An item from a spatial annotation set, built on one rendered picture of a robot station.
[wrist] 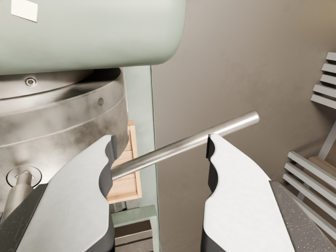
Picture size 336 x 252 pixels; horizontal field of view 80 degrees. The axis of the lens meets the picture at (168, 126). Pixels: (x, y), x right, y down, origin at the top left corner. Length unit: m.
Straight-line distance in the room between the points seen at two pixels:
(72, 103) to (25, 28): 0.09
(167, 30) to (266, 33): 1.67
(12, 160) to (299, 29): 1.99
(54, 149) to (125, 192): 0.55
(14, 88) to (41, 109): 0.05
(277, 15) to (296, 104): 0.86
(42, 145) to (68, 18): 0.14
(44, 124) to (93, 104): 0.06
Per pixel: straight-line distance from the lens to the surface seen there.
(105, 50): 0.21
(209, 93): 1.70
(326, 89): 2.30
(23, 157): 0.27
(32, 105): 0.26
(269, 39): 1.87
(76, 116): 0.27
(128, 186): 0.78
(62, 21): 0.20
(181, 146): 0.18
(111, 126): 0.31
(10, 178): 0.29
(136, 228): 0.84
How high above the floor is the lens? 1.45
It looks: 59 degrees down
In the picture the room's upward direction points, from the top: 151 degrees clockwise
